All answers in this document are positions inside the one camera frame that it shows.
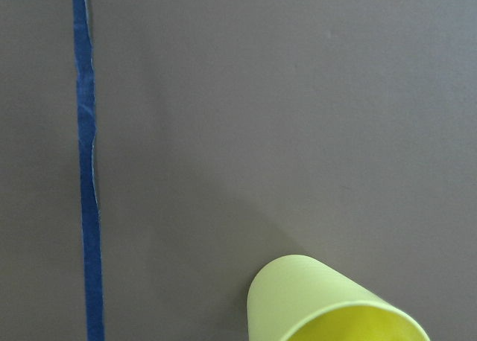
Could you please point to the yellow plastic cup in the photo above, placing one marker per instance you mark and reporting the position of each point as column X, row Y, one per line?
column 296, row 297

